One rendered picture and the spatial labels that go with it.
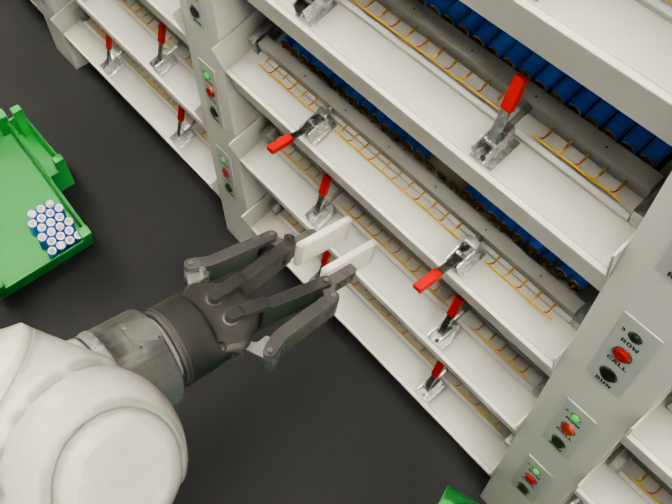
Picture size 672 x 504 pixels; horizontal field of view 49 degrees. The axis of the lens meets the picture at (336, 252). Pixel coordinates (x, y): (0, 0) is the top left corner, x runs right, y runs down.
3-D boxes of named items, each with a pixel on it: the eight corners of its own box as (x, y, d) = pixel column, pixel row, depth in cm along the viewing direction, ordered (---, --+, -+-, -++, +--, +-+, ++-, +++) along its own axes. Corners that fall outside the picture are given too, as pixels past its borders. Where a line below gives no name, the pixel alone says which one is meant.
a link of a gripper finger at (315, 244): (296, 267, 74) (292, 262, 75) (347, 238, 78) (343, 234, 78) (300, 247, 72) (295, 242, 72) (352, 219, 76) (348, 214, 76)
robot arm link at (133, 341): (66, 315, 59) (132, 282, 62) (77, 376, 66) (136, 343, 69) (127, 396, 55) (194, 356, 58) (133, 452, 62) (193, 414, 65)
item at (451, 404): (492, 479, 116) (488, 470, 104) (257, 236, 142) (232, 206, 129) (582, 389, 118) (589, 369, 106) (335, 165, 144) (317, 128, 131)
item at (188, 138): (228, 206, 146) (201, 174, 133) (73, 45, 171) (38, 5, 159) (304, 137, 148) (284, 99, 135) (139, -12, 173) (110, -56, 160)
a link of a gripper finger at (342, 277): (311, 285, 70) (332, 305, 69) (350, 262, 73) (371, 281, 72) (309, 294, 71) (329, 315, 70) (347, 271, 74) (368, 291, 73)
